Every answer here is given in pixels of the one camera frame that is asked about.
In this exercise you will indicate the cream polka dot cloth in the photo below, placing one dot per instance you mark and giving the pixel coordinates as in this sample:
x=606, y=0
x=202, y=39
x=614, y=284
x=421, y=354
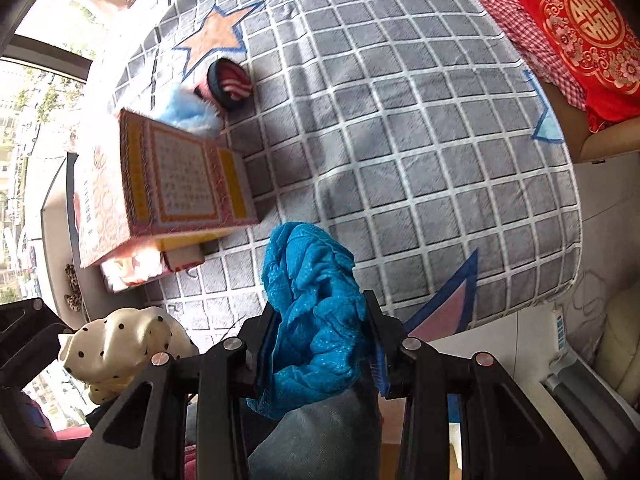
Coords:
x=125, y=340

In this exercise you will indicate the grey checked star tablecloth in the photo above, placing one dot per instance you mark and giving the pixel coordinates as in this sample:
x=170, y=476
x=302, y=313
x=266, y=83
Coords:
x=400, y=135

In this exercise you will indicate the white power strip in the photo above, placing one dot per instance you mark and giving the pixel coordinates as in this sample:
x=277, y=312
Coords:
x=559, y=330

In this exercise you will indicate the light blue fluffy cloth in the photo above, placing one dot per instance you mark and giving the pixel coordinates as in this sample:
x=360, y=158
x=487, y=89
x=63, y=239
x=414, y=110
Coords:
x=185, y=110

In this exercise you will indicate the leopard print cloth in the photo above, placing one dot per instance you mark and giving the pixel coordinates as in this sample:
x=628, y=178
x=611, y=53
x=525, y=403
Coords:
x=73, y=290

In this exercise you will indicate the red patterned box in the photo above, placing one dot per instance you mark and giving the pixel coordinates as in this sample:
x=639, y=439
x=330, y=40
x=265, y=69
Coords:
x=175, y=185

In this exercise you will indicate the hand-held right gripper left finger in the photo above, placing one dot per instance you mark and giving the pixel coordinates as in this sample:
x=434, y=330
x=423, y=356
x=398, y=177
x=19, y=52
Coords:
x=262, y=355

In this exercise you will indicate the dark striped knit sock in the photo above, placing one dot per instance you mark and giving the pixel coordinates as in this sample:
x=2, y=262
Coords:
x=232, y=85

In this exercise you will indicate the grey plastic appliance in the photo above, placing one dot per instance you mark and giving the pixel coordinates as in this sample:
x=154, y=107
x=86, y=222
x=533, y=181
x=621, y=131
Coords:
x=575, y=395

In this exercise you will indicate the beige upholstered chair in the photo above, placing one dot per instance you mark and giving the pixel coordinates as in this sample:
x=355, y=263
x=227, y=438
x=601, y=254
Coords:
x=622, y=350

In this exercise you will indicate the red gold patterned cushion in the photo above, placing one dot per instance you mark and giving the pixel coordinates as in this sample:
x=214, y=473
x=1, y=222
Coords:
x=590, y=25

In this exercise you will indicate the person's jeans leg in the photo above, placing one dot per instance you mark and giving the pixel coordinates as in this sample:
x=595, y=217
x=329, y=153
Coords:
x=320, y=440

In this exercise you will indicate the tan wooden bench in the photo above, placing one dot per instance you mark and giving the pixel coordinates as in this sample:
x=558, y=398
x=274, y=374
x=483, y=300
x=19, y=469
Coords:
x=600, y=140

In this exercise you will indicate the red checked cloth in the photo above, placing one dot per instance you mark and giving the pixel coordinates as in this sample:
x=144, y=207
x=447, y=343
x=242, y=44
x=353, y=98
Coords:
x=520, y=35

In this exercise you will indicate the teal cloth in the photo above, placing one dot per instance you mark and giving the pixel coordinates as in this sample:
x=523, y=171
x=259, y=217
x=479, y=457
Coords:
x=310, y=310

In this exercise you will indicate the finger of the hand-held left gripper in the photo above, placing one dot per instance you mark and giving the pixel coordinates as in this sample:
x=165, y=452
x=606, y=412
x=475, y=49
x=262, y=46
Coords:
x=30, y=355
x=22, y=315

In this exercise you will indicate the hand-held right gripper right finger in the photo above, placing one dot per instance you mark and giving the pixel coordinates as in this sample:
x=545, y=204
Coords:
x=382, y=375

